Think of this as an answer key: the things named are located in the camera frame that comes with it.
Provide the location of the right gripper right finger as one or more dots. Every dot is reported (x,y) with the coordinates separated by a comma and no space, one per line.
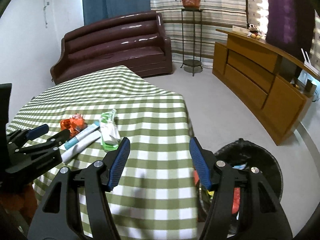
(244,205)

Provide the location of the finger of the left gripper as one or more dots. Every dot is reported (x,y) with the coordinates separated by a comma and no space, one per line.
(45,144)
(18,138)

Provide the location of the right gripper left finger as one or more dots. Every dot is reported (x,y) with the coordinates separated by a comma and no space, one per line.
(58,215)

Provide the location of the white twisted wrapper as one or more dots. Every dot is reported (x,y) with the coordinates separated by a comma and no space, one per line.
(73,148)

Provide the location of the orange plastic bag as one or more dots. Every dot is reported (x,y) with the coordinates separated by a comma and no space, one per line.
(75,124)

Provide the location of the white teal tube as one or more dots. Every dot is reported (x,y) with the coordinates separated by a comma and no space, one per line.
(85,132)

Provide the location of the green white tissue pack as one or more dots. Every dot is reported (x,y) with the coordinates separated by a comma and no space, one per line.
(109,132)

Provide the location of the light blue tube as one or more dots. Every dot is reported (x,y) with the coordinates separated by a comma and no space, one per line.
(240,167)

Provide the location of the black trash bin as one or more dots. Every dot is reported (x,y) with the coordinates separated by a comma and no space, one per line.
(242,152)

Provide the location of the green white checkered tablecloth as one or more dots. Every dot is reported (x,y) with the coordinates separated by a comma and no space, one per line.
(155,197)

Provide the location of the wooden sideboard cabinet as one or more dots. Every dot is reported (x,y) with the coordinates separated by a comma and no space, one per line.
(263,77)

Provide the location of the dark red leather sofa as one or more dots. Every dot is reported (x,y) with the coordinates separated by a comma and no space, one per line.
(137,41)

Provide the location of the white wifi router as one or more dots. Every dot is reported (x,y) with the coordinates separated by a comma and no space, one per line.
(307,62)

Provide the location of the mickey mouse plush toy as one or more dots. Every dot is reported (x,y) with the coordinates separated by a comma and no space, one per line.
(253,31)

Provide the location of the white box on cabinet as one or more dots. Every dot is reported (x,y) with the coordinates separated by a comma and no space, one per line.
(240,30)

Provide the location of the striped curtain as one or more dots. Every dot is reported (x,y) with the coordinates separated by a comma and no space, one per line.
(217,15)

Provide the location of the purple curtain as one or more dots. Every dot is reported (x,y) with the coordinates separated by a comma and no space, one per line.
(291,26)

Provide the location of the black metal plant stand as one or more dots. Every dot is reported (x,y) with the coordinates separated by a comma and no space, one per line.
(196,20)

